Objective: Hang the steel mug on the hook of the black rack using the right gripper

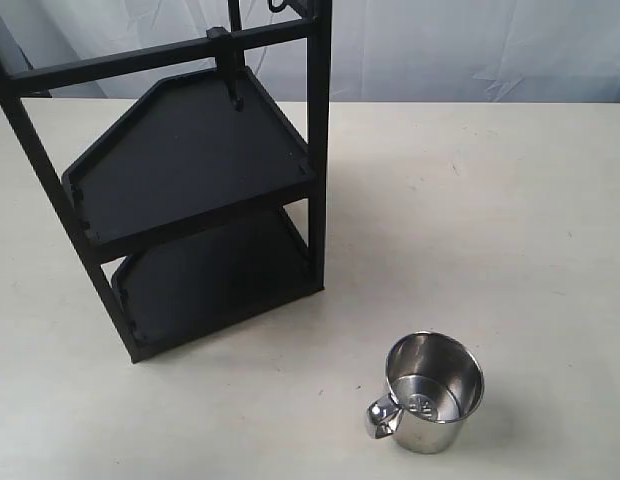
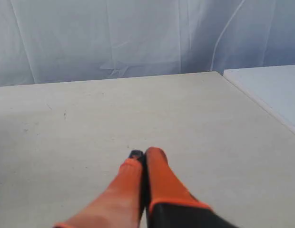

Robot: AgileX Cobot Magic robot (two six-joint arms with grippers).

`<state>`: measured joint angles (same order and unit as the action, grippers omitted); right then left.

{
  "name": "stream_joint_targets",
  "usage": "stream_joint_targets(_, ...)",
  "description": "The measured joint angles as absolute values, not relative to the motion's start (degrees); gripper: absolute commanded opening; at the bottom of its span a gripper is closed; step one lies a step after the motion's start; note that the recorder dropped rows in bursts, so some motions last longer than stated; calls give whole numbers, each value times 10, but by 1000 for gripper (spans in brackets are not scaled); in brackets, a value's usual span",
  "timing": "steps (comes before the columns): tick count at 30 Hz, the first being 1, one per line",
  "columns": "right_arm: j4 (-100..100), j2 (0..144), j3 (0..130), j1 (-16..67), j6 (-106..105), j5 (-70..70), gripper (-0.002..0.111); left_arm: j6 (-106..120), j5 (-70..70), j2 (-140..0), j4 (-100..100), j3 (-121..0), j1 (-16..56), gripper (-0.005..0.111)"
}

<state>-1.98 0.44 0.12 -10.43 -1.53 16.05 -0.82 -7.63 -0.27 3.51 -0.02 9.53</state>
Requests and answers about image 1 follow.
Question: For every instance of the stainless steel mug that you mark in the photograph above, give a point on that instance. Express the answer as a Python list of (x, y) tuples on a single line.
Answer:
[(432, 385)]

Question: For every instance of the black two-tier rack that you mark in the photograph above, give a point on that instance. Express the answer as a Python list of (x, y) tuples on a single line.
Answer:
[(188, 216)]

